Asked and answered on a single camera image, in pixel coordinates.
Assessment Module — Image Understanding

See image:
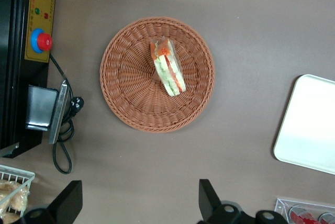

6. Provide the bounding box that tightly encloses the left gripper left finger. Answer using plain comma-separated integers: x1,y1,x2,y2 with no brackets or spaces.
19,180,83,224

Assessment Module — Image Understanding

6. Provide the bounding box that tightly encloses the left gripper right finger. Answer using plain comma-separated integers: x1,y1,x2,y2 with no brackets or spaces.
197,179,256,224

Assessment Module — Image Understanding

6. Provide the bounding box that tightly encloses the triangle sandwich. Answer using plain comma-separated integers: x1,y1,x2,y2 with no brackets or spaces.
149,38,187,97

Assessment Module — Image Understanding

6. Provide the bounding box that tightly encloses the cream plastic tray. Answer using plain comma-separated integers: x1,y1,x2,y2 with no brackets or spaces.
273,74,335,175

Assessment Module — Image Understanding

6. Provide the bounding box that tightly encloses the round brown wicker basket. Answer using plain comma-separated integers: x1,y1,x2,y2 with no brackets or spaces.
99,16,216,133

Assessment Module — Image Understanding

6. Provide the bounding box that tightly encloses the bagged crispy snack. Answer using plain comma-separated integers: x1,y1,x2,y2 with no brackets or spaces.
0,179,29,213
0,211,21,224

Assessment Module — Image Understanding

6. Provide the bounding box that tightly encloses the clear acrylic bottle rack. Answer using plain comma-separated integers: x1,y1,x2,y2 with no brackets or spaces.
274,197,335,224

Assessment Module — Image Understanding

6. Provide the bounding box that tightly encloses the grey metal machine lid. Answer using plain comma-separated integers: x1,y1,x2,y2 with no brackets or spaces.
0,142,20,158

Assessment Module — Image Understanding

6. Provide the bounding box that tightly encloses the black metal machine side box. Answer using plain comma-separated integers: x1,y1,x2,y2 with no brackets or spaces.
25,79,70,145

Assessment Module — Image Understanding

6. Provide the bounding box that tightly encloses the black heating machine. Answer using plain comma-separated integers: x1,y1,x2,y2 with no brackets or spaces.
0,0,70,159

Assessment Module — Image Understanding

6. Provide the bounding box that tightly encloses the red emergency stop button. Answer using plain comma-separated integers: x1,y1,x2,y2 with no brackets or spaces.
30,28,53,53

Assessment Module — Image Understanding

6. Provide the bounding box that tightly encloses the yellow machine control panel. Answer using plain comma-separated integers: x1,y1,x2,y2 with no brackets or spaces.
24,0,58,63

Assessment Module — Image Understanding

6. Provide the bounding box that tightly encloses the white wire rack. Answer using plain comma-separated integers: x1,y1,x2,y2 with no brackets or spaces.
0,164,36,218

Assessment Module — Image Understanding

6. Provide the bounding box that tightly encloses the black power cable with plug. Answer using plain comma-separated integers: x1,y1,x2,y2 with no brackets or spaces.
49,53,85,174

